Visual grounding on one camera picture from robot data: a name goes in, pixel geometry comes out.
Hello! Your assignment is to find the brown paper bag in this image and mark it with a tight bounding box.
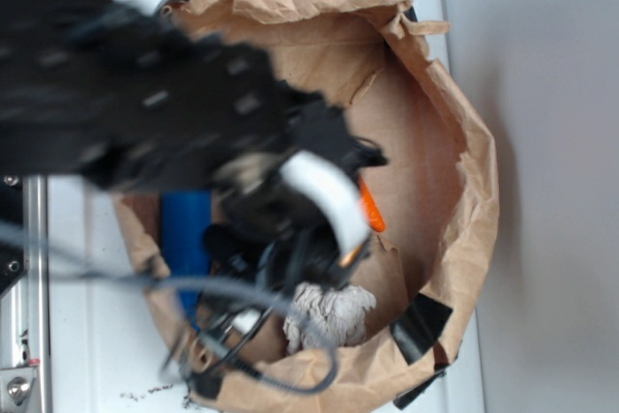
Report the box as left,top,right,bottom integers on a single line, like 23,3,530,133
113,0,500,413

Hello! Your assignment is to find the aluminium frame rail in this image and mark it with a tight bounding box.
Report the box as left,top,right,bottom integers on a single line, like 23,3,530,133
1,174,52,412

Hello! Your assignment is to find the blue plastic cup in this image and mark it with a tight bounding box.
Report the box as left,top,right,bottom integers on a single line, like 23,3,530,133
160,189,213,332

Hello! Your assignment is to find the white paper ball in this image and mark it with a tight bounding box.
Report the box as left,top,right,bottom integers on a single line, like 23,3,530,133
293,282,376,347

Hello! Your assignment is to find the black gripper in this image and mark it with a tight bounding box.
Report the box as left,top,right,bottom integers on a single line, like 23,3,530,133
203,89,388,290

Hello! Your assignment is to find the grey cable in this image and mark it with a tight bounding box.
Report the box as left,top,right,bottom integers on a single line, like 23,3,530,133
0,219,339,394

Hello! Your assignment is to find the orange toy carrot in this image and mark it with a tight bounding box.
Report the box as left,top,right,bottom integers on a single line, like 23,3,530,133
359,177,386,233

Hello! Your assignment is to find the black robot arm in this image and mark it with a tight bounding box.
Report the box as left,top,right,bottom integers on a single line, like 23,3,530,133
1,0,386,287

